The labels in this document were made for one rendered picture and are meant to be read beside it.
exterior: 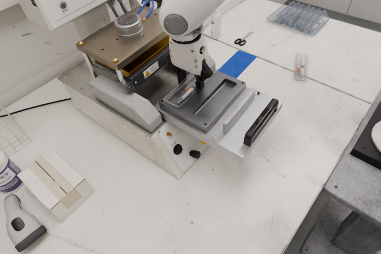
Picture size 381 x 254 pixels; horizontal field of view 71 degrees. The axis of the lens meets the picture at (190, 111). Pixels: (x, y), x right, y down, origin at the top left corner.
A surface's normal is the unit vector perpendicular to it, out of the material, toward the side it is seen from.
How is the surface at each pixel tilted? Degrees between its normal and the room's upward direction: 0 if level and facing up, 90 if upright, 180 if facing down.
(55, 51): 90
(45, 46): 90
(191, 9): 89
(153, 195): 0
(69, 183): 2
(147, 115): 41
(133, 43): 0
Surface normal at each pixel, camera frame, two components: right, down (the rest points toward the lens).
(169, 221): -0.07, -0.66
